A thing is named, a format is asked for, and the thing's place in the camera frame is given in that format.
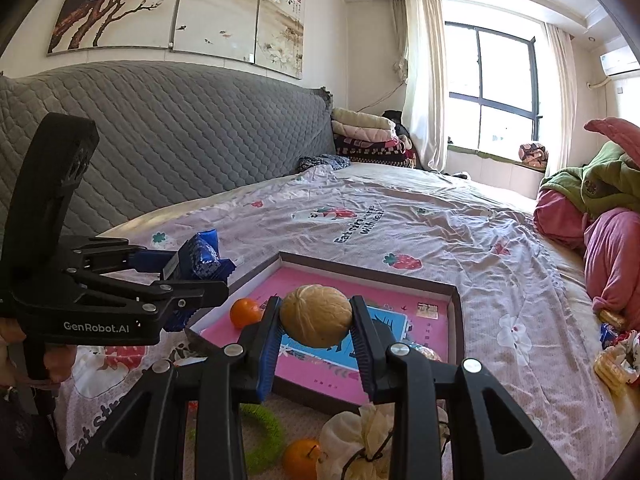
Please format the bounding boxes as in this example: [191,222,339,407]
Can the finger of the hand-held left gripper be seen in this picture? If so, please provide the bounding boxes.
[62,236,177,279]
[67,271,230,333]

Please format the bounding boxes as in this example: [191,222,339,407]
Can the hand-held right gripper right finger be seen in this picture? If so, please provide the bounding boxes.
[348,295,576,480]

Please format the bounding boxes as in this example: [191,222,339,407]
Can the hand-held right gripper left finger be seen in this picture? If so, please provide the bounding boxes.
[65,296,286,480]

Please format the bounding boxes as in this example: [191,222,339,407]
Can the blue snack packet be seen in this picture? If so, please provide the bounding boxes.
[172,230,237,283]

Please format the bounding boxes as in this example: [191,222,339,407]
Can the small orange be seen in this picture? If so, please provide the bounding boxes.
[229,298,263,330]

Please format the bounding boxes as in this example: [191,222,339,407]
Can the walnut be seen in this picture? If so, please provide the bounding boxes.
[279,285,353,348]

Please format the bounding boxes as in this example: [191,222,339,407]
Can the plastic toy egg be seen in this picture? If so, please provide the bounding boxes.
[410,342,443,363]

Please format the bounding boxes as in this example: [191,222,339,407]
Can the green fuzzy ring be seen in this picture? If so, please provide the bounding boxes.
[240,402,286,463]

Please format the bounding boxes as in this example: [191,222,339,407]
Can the grey shallow cardboard box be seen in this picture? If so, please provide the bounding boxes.
[185,251,464,416]

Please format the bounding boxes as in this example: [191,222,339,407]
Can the cream drawstring pouch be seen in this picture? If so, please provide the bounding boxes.
[318,402,448,480]

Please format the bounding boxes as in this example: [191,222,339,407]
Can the orange with stem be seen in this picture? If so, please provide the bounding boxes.
[281,438,326,480]

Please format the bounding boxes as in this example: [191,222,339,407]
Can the person's left hand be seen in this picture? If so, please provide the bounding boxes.
[0,319,79,388]

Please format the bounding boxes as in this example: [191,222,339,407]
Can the pink printed book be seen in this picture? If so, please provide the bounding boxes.
[200,266,453,406]

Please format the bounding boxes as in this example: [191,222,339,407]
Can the grey quilted headboard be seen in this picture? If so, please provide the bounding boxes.
[0,60,335,261]

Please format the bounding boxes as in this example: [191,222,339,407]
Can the dark floral cloth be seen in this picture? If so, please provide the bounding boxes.
[298,154,351,173]

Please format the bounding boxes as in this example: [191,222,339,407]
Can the dark checkered folded blanket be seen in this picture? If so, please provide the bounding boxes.
[334,136,416,168]

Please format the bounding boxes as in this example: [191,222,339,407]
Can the pink folded blanket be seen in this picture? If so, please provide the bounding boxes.
[332,125,398,143]

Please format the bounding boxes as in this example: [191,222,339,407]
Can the cream folded blanket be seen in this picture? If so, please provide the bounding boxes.
[331,107,396,131]

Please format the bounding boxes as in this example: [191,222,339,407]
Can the yellow wafer packet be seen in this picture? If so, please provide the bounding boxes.
[594,347,631,391]

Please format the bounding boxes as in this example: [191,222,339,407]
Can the small blue packet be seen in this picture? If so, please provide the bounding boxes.
[600,322,623,351]

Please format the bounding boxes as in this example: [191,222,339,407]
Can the yellow snack wrappers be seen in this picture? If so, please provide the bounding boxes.
[612,330,640,386]

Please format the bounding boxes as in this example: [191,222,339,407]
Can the white curtain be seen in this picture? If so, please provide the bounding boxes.
[537,22,576,178]
[400,0,451,173]

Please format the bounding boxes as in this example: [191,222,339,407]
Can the green blanket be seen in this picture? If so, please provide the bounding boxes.
[537,140,640,221]

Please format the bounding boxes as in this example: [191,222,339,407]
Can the window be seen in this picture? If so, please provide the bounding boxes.
[445,21,543,158]

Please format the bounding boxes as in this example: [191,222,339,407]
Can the long pink cushion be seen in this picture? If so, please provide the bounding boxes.
[585,116,640,171]

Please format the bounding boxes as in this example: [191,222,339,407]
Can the white air conditioner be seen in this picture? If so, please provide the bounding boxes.
[599,46,640,78]

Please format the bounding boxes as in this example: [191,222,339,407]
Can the floral wall painting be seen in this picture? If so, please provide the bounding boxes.
[47,0,306,80]

